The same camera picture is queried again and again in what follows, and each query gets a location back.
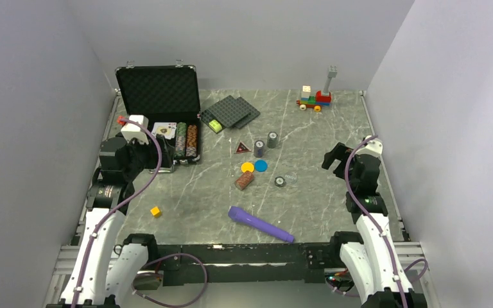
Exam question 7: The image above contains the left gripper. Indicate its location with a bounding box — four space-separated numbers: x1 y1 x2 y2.
123 133 175 180

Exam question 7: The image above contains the single dark poker chip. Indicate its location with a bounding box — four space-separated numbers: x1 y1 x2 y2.
274 176 286 187

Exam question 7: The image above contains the red tan poker chip stack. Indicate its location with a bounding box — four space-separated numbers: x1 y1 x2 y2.
234 171 254 191

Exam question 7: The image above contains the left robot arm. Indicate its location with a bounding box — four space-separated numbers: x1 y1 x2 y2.
50 134 169 307

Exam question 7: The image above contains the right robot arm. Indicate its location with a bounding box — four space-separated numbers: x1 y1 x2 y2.
322 135 428 307

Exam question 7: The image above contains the black poker set case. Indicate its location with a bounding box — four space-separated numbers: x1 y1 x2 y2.
115 64 202 171

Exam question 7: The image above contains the playing cards deck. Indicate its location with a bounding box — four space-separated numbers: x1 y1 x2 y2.
151 122 177 140

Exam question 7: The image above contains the green poker chip stack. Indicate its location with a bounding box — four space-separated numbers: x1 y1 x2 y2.
175 122 187 157

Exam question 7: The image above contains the clear round dealer button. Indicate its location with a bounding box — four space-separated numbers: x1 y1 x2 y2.
283 171 298 185

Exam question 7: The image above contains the small yellow cube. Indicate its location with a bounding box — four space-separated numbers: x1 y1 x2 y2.
150 207 162 218

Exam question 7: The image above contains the orange poker chip stack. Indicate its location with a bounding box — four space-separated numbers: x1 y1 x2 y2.
186 124 198 157

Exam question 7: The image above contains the toy brick train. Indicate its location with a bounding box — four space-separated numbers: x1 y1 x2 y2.
296 65 338 112

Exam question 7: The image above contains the lime green toy block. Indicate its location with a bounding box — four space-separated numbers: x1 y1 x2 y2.
208 119 223 133

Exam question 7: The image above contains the blue round disc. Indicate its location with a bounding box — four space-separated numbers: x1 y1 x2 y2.
254 160 268 172

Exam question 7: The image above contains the dark grey building baseplate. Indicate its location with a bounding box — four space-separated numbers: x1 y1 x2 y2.
200 96 250 128

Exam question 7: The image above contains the yellow round disc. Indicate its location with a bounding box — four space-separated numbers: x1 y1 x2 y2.
241 162 255 173

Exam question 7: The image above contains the red triangular dealer token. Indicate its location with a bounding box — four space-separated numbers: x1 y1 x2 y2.
235 142 252 154

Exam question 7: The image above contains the purple flashlight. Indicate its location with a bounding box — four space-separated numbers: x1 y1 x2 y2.
228 206 295 243

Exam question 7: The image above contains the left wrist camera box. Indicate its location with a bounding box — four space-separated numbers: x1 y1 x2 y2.
120 115 149 144

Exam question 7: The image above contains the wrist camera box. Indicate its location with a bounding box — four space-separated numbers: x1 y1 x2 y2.
120 115 149 144
357 138 383 158

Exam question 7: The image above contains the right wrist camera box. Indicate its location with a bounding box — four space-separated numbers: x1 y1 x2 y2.
357 138 383 158

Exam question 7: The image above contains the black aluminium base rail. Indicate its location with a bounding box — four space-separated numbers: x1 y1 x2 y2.
44 241 437 308

